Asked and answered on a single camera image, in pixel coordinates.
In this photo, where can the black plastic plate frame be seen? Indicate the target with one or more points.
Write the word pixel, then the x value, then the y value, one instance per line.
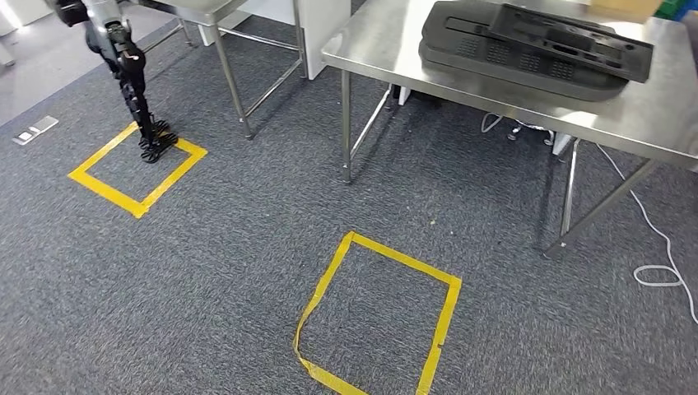
pixel 638 65

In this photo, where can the stainless steel workbench table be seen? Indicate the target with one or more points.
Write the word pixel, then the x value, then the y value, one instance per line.
pixel 382 49

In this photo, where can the yellow floor tape square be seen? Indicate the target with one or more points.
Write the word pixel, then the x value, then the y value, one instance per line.
pixel 106 195
pixel 403 260

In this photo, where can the white panel board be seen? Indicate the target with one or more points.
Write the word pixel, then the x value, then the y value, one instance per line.
pixel 327 32

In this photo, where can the large black moulded panel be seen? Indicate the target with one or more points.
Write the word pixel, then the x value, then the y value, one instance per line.
pixel 436 54

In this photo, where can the grey floor socket box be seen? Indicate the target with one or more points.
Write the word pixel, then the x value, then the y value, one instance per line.
pixel 43 124

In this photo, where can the brown cardboard box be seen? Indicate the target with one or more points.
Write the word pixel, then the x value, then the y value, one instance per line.
pixel 627 6

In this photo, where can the green bin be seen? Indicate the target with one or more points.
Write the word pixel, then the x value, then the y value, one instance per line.
pixel 668 6

